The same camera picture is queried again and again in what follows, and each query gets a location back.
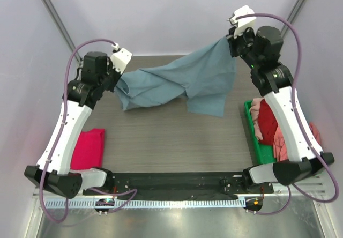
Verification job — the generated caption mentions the blue-grey t shirt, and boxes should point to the blue-grey t shirt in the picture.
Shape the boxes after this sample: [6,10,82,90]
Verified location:
[115,37,236,117]

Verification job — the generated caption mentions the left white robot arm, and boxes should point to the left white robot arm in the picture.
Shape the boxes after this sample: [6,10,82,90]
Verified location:
[24,48,132,199]

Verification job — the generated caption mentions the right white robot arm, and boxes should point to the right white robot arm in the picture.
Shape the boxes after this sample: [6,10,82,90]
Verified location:
[226,26,334,193]

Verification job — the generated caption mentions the folded magenta t shirt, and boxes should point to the folded magenta t shirt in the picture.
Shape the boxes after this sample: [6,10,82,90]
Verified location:
[70,128,106,170]

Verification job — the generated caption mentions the dark red t shirt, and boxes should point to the dark red t shirt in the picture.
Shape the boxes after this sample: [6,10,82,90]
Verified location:
[258,99,278,145]

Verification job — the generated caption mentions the green plastic tray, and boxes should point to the green plastic tray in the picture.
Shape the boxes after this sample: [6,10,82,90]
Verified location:
[244,100,276,164]

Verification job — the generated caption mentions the salmon pink t shirt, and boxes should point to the salmon pink t shirt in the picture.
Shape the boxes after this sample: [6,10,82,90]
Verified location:
[249,98,322,162]

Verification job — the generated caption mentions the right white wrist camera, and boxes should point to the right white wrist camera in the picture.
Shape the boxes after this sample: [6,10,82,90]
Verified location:
[227,5,256,38]

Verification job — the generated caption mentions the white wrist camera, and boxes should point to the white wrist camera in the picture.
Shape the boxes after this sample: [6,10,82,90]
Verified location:
[227,5,256,38]
[110,48,132,74]

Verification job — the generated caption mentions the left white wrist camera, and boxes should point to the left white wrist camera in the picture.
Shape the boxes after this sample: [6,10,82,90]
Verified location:
[110,48,132,74]

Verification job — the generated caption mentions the right aluminium frame post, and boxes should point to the right aluminium frame post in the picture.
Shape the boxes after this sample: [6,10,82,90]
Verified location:
[286,0,307,24]

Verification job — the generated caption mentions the aluminium frame post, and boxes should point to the aluminium frame post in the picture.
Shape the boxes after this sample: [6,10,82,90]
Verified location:
[286,0,307,24]
[41,0,76,52]

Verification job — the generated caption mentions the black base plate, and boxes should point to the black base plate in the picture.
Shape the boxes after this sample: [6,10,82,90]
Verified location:
[81,171,274,202]

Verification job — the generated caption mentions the left aluminium frame post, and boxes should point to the left aluminium frame post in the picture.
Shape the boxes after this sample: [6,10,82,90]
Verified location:
[41,0,76,52]

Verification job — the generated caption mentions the white slotted cable duct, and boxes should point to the white slotted cable duct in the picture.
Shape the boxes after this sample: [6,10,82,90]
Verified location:
[44,198,246,209]

